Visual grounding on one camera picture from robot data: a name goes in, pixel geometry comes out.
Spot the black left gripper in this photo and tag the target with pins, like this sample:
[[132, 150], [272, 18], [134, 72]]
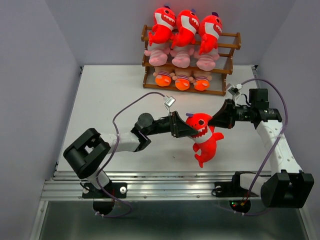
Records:
[[180, 128]]

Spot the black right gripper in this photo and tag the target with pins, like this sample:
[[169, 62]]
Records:
[[225, 117]]

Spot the red shark plush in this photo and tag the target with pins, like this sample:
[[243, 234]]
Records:
[[164, 23], [205, 141], [210, 30], [187, 24]]

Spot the boy doll from corner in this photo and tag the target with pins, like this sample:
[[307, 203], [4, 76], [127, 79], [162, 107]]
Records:
[[201, 80]]

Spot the boy doll face up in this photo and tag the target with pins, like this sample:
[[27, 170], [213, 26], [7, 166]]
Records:
[[183, 78]]

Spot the boy doll black hair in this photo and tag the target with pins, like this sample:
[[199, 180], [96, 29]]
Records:
[[163, 75]]

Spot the pink pig plush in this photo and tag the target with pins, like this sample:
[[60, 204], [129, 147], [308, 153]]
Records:
[[181, 56], [158, 53], [207, 61]]

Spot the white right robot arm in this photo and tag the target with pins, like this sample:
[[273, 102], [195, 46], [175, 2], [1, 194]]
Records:
[[289, 186]]

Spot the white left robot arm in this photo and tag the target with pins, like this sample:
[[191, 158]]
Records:
[[87, 152]]

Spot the wooden three-tier shelf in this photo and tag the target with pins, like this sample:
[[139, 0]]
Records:
[[227, 44]]

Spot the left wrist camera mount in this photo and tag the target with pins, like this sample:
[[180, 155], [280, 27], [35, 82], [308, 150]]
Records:
[[168, 102]]

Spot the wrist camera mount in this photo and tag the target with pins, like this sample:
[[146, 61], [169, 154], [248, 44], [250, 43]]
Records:
[[168, 102], [235, 91]]

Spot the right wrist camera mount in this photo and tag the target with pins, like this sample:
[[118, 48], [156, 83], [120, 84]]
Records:
[[235, 91]]

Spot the aluminium rail frame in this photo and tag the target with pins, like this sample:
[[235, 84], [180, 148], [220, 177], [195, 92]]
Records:
[[165, 171]]

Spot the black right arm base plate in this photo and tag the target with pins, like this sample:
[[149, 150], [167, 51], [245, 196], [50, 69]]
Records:
[[228, 189]]

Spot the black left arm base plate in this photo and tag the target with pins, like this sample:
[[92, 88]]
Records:
[[117, 189]]

